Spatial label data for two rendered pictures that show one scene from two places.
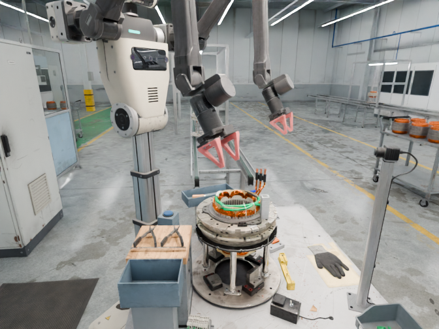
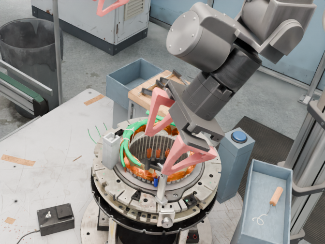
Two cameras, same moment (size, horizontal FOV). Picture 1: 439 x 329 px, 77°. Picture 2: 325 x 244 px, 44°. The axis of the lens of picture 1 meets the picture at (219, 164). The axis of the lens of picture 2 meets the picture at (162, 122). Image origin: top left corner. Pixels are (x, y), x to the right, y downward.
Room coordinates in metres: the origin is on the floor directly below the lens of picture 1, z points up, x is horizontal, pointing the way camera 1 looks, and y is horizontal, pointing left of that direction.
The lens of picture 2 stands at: (1.40, -0.65, 1.81)
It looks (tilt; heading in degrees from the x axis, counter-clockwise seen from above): 40 degrees down; 125
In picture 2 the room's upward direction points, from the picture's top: 9 degrees clockwise
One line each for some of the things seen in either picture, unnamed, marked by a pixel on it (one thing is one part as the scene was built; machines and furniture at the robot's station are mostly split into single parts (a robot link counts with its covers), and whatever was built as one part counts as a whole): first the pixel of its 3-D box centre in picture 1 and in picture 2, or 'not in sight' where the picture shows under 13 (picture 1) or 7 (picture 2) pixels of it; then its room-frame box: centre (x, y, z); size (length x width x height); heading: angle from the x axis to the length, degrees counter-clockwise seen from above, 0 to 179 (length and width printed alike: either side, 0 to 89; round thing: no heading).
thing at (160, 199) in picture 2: not in sight; (163, 184); (1.09, -0.17, 1.15); 0.03 x 0.02 x 0.12; 172
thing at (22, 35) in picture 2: not in sight; (33, 57); (-0.53, 0.58, 0.39); 0.39 x 0.39 x 0.35
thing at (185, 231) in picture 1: (162, 243); (171, 97); (0.82, 0.20, 1.05); 0.20 x 0.19 x 0.02; 1
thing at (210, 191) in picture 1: (208, 216); (254, 232); (1.26, 0.05, 0.92); 0.25 x 0.11 x 0.28; 115
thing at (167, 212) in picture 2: not in sight; (165, 215); (1.11, -0.17, 1.07); 0.04 x 0.02 x 0.05; 48
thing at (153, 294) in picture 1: (155, 308); (133, 106); (0.67, 0.20, 0.92); 0.17 x 0.11 x 0.28; 91
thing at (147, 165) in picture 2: (260, 176); (156, 162); (1.07, -0.17, 1.21); 0.04 x 0.04 x 0.03; 0
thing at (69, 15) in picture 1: (83, 21); not in sight; (1.02, 0.45, 1.78); 0.09 x 0.08 x 0.12; 149
